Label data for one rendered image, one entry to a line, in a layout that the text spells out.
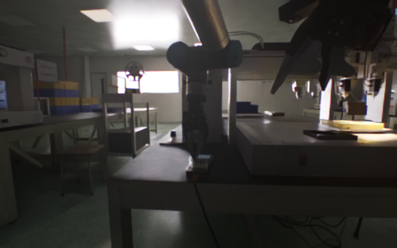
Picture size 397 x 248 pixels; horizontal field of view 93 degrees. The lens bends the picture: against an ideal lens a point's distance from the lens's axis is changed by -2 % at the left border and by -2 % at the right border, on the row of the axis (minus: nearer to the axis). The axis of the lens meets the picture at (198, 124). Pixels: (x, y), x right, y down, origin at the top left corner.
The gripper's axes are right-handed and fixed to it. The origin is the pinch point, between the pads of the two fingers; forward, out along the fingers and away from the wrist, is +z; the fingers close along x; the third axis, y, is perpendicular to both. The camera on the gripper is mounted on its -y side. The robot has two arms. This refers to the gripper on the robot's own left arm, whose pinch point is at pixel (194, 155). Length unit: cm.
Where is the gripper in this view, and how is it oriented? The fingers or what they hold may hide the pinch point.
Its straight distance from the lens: 69.2
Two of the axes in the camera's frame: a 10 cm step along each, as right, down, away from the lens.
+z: -0.4, 9.9, -1.4
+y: -1.4, -1.4, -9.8
